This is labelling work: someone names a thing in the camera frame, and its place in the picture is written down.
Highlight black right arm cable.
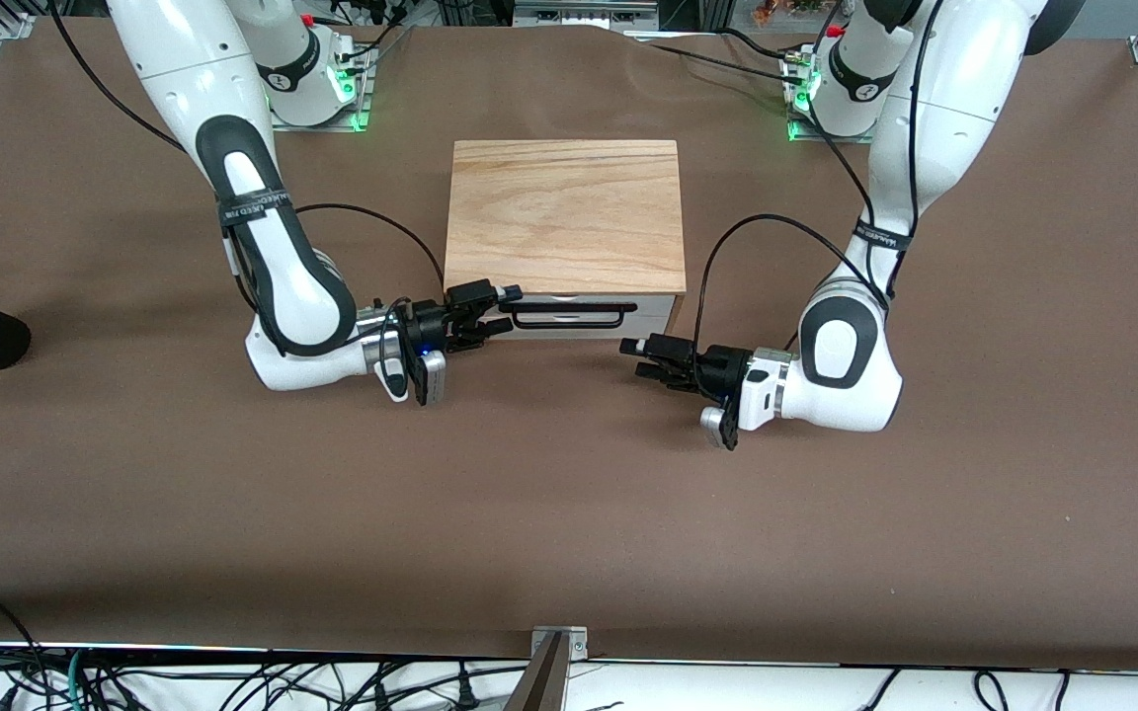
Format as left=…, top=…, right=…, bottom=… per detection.
left=47, top=0, right=447, bottom=342

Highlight wooden drawer cabinet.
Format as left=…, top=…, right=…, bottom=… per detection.
left=444, top=139, right=687, bottom=344

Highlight short black table cable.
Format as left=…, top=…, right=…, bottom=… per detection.
left=720, top=28, right=805, bottom=62

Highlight tangled black floor cables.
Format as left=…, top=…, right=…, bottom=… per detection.
left=85, top=660, right=532, bottom=711

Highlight long black table cable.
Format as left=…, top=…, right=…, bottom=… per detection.
left=628, top=39, right=802, bottom=85

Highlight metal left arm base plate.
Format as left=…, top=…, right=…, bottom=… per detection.
left=787, top=54, right=876, bottom=145

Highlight teal floor cable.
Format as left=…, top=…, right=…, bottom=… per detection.
left=63, top=650, right=98, bottom=711

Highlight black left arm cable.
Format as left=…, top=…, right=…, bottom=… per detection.
left=691, top=0, right=945, bottom=349

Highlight small metal corner bracket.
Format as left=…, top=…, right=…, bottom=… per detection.
left=531, top=626, right=591, bottom=662

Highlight black curved floor cable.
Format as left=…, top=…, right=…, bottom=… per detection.
left=855, top=669, right=902, bottom=711
left=973, top=671, right=1016, bottom=711

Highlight grey aluminium profile bar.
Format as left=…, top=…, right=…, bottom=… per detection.
left=503, top=632, right=570, bottom=711

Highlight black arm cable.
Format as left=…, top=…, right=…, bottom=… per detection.
left=691, top=0, right=945, bottom=349
left=47, top=0, right=447, bottom=342

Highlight white-fronted drawer with black handle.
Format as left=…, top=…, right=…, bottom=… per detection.
left=490, top=293, right=678, bottom=331

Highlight grey power strip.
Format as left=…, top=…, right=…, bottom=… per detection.
left=514, top=0, right=661, bottom=30

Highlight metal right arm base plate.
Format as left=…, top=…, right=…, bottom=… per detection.
left=269, top=44, right=373, bottom=133

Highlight brown table cover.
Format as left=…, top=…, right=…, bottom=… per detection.
left=0, top=15, right=1138, bottom=674

